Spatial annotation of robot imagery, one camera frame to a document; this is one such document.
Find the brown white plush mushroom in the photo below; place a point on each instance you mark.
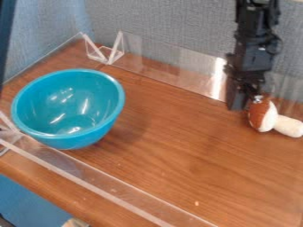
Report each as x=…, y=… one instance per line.
x=265, y=119

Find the blue plastic bowl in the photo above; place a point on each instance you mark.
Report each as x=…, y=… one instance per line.
x=67, y=108

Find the clear acrylic left barrier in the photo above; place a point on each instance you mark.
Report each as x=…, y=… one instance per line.
x=30, y=56

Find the clear acrylic corner bracket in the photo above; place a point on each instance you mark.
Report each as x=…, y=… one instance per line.
x=103, y=54

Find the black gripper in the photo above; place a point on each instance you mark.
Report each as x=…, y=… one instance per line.
x=246, y=67

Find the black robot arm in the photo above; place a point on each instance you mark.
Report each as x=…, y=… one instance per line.
x=257, y=16

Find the clear acrylic back barrier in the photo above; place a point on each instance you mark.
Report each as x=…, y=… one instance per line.
x=198, y=72

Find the clear acrylic front barrier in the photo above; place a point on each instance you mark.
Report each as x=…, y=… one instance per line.
x=144, y=205

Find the clear acrylic barrier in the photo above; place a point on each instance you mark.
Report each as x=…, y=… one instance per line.
x=198, y=72
x=144, y=205
x=30, y=56

